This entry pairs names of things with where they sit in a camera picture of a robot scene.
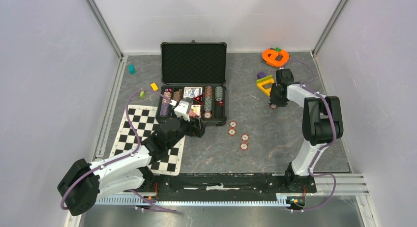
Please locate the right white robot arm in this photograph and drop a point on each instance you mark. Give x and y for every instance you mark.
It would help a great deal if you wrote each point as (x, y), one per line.
(322, 125)

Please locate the orange toy track piece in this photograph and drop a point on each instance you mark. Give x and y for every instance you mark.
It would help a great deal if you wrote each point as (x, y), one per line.
(275, 57)

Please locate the yellow toy block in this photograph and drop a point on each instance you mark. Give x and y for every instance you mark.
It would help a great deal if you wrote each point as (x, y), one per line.
(154, 87)

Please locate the black white chessboard mat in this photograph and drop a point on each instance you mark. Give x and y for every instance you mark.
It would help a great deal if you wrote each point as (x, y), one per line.
(144, 120)

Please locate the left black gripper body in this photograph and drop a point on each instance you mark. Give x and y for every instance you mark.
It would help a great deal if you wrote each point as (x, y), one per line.
(186, 127)

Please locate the black poker carrying case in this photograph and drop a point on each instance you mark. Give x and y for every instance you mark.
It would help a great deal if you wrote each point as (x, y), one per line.
(196, 65)

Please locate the purple toy block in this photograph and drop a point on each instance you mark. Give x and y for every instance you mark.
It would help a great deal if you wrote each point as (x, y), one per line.
(261, 75)

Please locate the grey green chip roll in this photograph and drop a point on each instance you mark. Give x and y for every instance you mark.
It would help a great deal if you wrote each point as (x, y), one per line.
(218, 93)

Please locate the blue playing card deck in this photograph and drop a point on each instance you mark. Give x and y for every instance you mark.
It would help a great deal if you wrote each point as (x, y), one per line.
(192, 92)

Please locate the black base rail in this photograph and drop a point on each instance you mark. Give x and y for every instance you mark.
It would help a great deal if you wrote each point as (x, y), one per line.
(227, 188)

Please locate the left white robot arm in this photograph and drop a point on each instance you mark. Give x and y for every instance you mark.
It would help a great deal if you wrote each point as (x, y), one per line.
(85, 183)

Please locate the brown 100 chip roll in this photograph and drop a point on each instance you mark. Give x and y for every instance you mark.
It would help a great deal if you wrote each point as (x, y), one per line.
(177, 96)

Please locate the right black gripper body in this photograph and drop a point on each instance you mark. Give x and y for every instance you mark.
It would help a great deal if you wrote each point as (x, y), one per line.
(278, 100)

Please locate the pink brown chip roll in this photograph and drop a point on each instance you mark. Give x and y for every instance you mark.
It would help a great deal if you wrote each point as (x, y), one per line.
(167, 97)

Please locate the teal toy block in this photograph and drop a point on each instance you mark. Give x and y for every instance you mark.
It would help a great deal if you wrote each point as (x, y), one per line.
(131, 69)

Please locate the brown poker chip roll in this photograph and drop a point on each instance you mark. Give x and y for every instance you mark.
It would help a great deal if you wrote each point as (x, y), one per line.
(208, 92)

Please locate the green blue chip roll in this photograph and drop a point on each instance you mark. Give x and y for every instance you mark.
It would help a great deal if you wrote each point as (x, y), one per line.
(208, 104)

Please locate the yellow triangle toy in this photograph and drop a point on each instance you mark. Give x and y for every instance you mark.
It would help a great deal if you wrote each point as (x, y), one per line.
(265, 84)

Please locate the purple poker chip roll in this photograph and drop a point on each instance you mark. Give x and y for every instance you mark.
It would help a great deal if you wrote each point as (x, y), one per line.
(165, 110)

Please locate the red playing card deck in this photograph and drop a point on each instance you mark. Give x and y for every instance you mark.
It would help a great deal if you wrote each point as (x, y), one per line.
(195, 111)

